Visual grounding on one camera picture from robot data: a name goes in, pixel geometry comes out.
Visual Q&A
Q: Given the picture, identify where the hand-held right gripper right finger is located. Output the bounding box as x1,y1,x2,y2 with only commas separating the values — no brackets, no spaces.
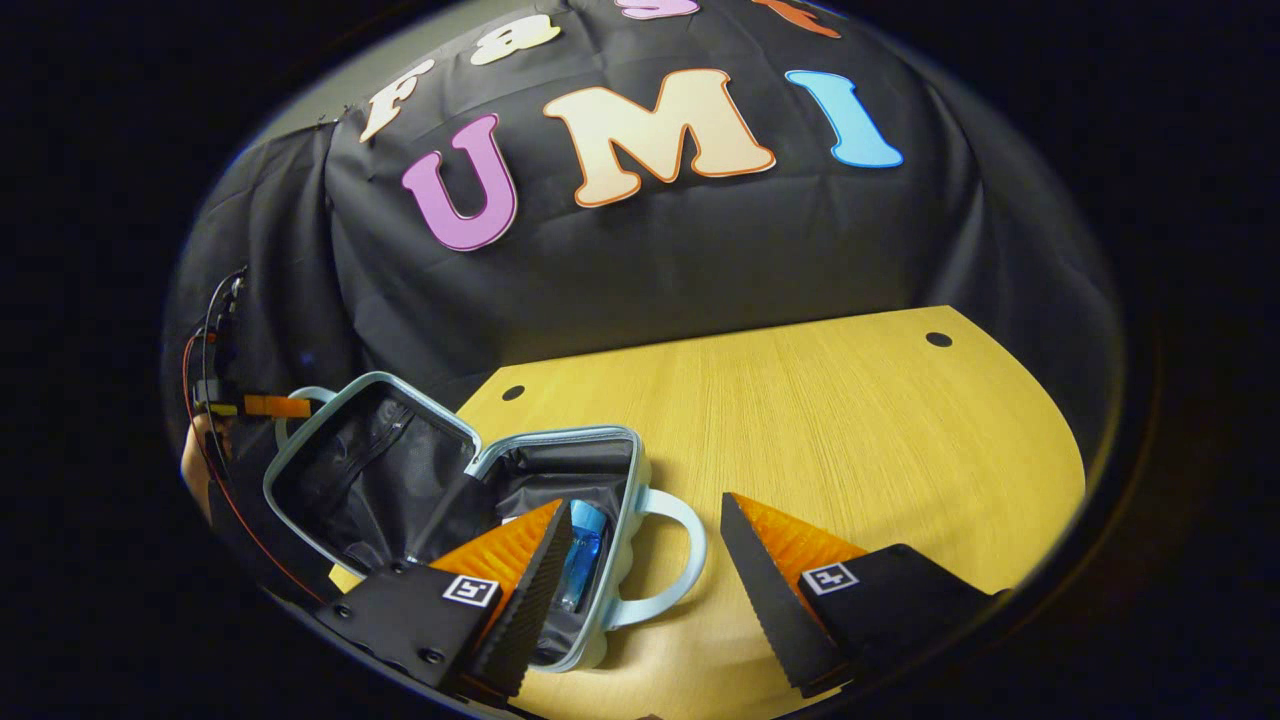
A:
720,490,1001,701

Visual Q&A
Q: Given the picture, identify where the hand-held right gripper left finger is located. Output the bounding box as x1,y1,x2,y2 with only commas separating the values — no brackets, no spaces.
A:
315,498,576,701

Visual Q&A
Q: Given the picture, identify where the light blue suitcase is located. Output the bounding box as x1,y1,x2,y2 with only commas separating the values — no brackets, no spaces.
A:
262,371,708,674

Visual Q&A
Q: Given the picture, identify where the black backdrop cloth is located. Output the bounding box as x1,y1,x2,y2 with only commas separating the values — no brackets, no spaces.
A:
160,0,1126,601

